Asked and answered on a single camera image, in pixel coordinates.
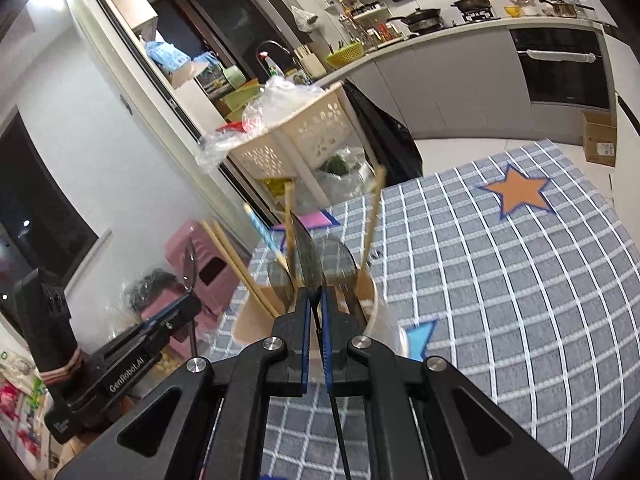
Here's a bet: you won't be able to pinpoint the black built-in oven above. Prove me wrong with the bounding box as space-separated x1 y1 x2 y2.
509 27 612 111

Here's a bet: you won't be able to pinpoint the beige plastic utensil holder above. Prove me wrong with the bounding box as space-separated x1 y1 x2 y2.
231 240 413 386

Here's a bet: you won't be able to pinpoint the blue patterned bamboo chopstick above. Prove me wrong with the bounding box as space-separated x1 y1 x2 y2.
243 203 291 273

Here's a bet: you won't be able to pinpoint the blue cloth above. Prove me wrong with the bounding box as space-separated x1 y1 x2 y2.
145 40 221 78

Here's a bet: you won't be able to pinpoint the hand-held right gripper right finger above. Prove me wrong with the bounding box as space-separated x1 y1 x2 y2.
320 287 573 480

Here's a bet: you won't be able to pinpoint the floral printed clothing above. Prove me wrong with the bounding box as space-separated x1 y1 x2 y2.
0 350 53 466

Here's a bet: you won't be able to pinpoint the kitchen counter with cabinets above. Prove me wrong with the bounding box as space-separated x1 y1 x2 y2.
320 15 618 141

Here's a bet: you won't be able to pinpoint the white plastic basket rack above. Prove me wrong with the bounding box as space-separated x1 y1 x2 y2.
227 82 358 211

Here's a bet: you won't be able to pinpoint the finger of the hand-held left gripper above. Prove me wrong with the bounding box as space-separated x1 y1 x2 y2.
146 306 202 344
141 294 201 328

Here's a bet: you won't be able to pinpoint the clear plastic bags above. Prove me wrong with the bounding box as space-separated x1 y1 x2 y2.
195 76 328 173

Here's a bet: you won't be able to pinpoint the dark crumpled bag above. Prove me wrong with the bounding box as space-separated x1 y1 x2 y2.
125 268 188 313

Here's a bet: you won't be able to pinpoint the beige knife block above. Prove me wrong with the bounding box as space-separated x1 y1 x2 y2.
294 45 326 81

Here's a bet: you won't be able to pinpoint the dark window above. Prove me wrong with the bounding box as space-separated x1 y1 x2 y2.
0 110 101 306

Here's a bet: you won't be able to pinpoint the white spray bottle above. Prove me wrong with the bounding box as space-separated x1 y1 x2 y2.
256 51 286 80

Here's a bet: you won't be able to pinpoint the grey checked star tablecloth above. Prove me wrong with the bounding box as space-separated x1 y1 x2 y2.
200 140 640 480

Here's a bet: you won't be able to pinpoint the pink plastic stool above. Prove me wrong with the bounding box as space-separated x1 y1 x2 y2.
167 218 253 328

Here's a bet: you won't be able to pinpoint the spice rack with bottles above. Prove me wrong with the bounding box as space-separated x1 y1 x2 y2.
337 0 408 53

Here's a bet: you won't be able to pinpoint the black plastic bag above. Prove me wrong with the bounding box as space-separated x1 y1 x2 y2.
342 80 423 188

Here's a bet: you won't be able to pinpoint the brown cardboard box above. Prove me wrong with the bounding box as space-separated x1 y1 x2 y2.
581 110 619 166

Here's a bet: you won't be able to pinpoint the small clear grey plastic spoon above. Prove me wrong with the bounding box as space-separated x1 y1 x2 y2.
181 239 200 357

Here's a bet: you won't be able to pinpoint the large clear grey plastic spoon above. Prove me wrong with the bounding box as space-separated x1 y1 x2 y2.
314 236 361 291

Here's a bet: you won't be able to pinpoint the plain bamboo chopstick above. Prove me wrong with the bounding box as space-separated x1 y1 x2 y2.
201 221 278 318
361 166 388 267
212 219 285 313

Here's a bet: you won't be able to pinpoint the bag of green vegetables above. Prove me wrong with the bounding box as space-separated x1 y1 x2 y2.
315 147 371 196

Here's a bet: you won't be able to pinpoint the steel saucepan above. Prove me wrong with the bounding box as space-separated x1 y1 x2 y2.
539 0 596 18

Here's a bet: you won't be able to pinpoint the yellow-green plastic colander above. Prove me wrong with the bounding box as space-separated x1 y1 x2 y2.
325 42 366 70

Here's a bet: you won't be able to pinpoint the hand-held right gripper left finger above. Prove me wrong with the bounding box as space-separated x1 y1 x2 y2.
55 287 311 480

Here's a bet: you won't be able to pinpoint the black wok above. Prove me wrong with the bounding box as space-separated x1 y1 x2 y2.
387 7 446 31

